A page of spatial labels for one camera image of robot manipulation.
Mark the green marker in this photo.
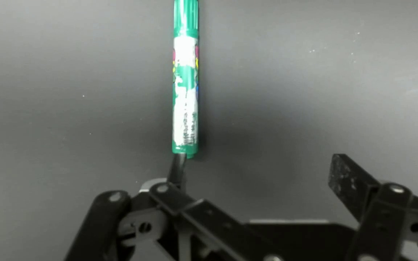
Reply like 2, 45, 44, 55
169, 0, 201, 161

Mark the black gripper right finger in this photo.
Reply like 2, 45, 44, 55
327, 152, 418, 261

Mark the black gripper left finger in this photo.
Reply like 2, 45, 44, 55
62, 152, 242, 261

